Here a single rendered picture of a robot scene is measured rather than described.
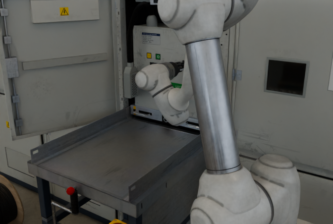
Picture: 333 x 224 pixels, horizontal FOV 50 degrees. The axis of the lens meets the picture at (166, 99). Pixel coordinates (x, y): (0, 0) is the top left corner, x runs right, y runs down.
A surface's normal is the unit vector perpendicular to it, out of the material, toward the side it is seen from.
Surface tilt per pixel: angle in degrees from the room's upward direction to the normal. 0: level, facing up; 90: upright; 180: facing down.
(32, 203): 0
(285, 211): 89
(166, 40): 90
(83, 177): 0
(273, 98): 90
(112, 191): 0
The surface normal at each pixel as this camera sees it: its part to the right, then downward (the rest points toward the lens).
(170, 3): -0.86, 0.05
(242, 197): 0.43, -0.12
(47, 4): 0.55, 0.25
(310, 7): -0.54, 0.25
